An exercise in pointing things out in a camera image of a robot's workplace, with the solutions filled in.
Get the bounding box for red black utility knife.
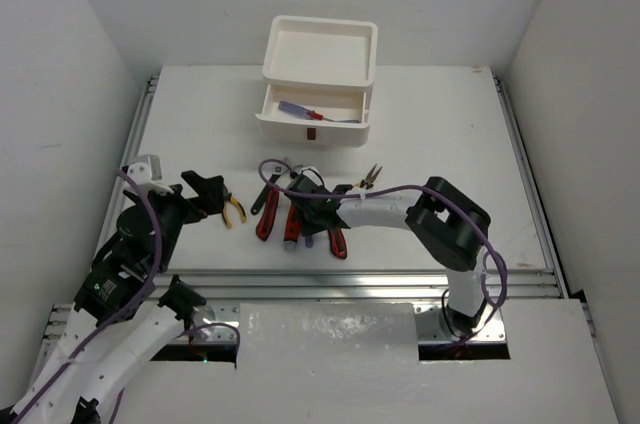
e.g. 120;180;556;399
256;189;280;241
327;228;348;260

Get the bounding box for yellow needle nose pliers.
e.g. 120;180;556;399
354;164;383;190

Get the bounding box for blue screwdriver diagonal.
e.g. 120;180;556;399
278;101;360;124

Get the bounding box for white drawer cabinet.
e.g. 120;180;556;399
254;15;379;150

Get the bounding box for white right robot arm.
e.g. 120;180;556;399
285;175;491;338

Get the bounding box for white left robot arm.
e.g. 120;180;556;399
1;165;225;423

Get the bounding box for yellow black cutting pliers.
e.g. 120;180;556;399
221;186;248;229

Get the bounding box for white front cover board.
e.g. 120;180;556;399
112;299;617;423

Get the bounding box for red handled adjustable wrench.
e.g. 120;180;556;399
283;202;300;252

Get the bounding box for black handled adjustable wrench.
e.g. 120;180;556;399
250;157;290;216

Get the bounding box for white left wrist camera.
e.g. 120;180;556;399
124;154;165;192

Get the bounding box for aluminium frame rails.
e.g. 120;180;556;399
14;68;596;424

